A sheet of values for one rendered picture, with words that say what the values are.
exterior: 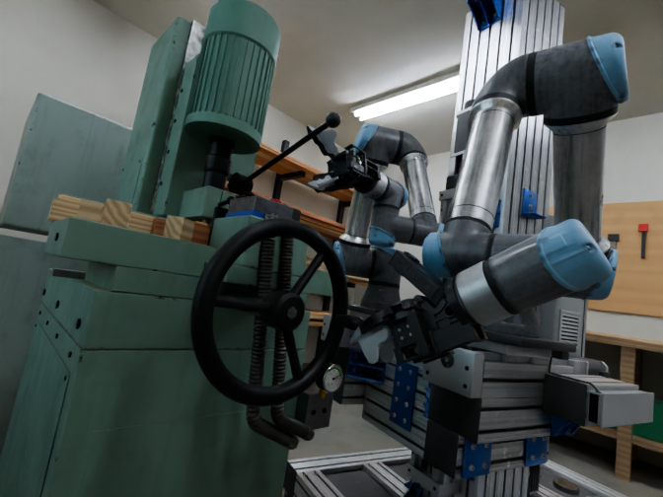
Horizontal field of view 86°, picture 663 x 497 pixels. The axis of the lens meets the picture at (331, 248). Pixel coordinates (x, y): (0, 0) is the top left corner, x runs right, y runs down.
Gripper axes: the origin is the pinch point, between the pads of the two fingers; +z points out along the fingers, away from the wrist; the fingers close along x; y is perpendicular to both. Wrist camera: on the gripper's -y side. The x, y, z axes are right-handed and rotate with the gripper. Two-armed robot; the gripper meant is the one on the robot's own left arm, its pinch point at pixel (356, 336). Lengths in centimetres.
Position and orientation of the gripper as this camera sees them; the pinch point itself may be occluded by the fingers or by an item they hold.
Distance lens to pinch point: 60.8
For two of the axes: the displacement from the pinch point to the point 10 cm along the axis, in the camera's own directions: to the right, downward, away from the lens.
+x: 7.0, 1.9, 6.9
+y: 2.2, 8.6, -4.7
